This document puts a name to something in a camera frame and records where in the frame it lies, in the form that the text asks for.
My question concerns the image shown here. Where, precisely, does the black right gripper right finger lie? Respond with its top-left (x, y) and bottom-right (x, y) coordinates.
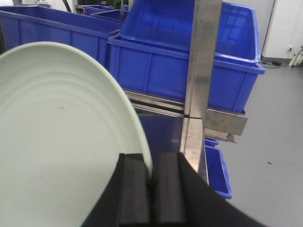
top-left (153, 153), bottom-right (263, 227)

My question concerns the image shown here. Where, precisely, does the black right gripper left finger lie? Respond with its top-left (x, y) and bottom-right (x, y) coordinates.
top-left (82, 154), bottom-right (150, 227)

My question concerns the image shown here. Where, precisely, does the light green plate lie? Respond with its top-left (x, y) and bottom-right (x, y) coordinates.
top-left (0, 42), bottom-right (152, 227)

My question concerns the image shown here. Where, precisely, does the stainless steel shelf rack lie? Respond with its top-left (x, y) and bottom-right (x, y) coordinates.
top-left (126, 0), bottom-right (247, 183)

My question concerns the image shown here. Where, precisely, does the blue bin lower right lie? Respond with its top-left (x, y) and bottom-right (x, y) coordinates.
top-left (205, 139), bottom-right (232, 200)

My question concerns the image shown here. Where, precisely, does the blue bin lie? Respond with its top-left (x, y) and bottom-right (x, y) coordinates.
top-left (0, 6), bottom-right (122, 69)
top-left (205, 139), bottom-right (232, 200)
top-left (108, 0), bottom-right (265, 113)

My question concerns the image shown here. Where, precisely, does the blue bin upper right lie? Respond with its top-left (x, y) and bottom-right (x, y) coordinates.
top-left (108, 0), bottom-right (265, 113)

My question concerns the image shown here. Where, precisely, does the blue bin upper left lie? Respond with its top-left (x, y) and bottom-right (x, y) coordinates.
top-left (0, 6), bottom-right (122, 69)

